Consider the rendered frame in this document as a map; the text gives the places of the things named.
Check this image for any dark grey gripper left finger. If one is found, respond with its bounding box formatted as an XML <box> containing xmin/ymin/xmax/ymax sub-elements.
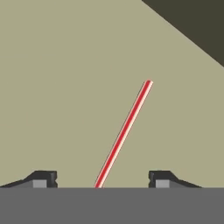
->
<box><xmin>0</xmin><ymin>170</ymin><xmax>59</xmax><ymax>189</ymax></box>

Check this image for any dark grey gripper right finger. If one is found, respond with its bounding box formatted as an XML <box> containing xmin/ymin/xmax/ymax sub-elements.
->
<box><xmin>148</xmin><ymin>170</ymin><xmax>203</xmax><ymax>189</ymax></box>

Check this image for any red and white striped straw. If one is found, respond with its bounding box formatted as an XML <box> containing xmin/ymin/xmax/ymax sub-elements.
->
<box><xmin>94</xmin><ymin>80</ymin><xmax>154</xmax><ymax>189</ymax></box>

